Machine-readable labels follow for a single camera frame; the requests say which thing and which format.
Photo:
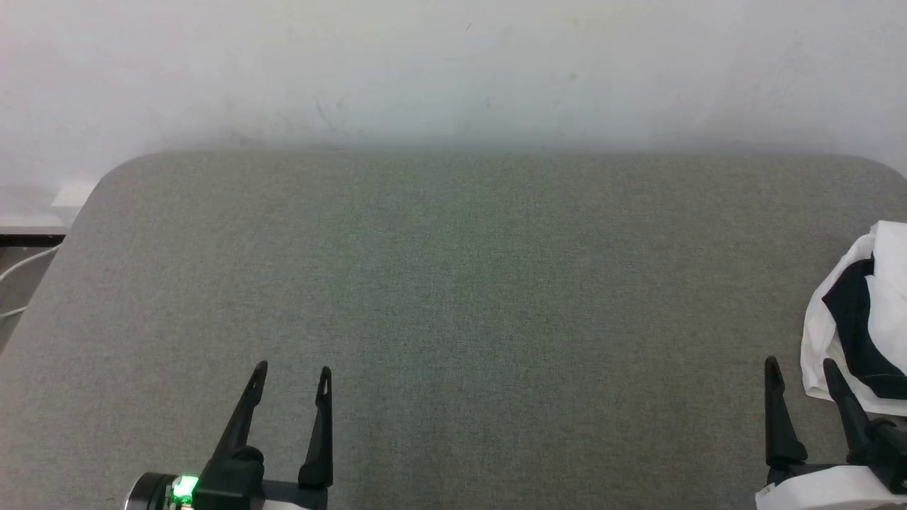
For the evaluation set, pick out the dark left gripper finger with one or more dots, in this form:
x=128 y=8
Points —
x=241 y=439
x=320 y=453

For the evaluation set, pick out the grey fabric sofa cushion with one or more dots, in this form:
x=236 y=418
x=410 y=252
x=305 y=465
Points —
x=496 y=283

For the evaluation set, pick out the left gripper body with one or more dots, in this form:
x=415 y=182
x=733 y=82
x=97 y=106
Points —
x=234 y=496

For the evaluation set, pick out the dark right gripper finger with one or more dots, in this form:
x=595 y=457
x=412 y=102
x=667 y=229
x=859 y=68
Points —
x=781 y=439
x=859 y=432

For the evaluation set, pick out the white shirt with black sleeves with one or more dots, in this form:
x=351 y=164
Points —
x=886 y=319

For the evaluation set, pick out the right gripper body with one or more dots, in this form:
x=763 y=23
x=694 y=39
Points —
x=836 y=492

